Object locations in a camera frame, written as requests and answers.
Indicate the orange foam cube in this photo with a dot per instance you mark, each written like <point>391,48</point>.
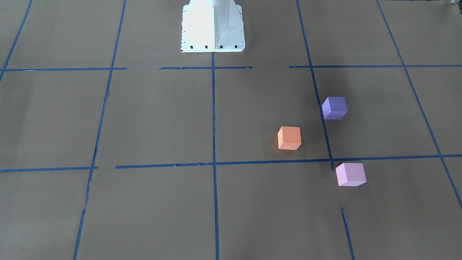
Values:
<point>289,138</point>

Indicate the dark purple foam cube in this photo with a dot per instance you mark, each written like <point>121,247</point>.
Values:
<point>334,108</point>

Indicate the light pink foam cube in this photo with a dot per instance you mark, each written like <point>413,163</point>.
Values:
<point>350,174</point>

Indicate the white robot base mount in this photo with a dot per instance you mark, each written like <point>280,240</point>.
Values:
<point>212,26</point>

